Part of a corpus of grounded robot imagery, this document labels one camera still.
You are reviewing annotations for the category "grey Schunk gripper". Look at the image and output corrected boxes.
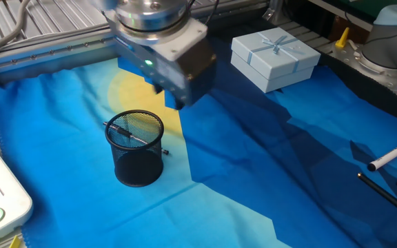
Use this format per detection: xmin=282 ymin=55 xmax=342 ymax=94
xmin=114 ymin=36 xmax=218 ymax=111

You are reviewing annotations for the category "black mesh pen holder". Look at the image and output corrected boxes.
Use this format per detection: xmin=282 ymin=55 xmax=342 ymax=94
xmin=104 ymin=109 xmax=165 ymax=188

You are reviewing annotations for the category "white marker black cap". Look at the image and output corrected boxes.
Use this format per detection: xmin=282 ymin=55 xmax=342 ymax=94
xmin=367 ymin=137 xmax=397 ymax=172

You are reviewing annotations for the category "long black pen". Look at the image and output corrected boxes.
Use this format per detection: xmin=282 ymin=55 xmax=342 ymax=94
xmin=357 ymin=172 xmax=397 ymax=228

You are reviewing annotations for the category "black and silver gel pen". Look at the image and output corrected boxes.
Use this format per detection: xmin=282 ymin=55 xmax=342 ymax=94
xmin=103 ymin=121 xmax=170 ymax=156

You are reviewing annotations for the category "yellow handle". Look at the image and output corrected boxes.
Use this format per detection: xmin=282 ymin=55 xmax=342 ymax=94
xmin=334 ymin=27 xmax=351 ymax=49

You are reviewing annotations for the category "light blue gift box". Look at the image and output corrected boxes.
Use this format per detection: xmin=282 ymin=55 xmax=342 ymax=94
xmin=230 ymin=27 xmax=322 ymax=94

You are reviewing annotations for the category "thick grey hose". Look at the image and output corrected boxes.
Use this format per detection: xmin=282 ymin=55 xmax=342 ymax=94
xmin=0 ymin=0 xmax=32 ymax=58

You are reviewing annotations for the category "aluminium table rail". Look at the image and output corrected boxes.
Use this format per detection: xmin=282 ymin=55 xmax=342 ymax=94
xmin=0 ymin=32 xmax=120 ymax=87

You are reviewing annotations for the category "aluminium cage frame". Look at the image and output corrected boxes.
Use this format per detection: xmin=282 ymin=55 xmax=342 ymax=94
xmin=263 ymin=0 xmax=289 ymax=27

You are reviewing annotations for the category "blue mountain print cloth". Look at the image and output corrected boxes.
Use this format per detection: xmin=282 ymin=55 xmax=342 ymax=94
xmin=0 ymin=56 xmax=397 ymax=248

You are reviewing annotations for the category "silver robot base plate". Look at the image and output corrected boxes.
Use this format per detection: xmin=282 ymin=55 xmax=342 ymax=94
xmin=332 ymin=41 xmax=397 ymax=103

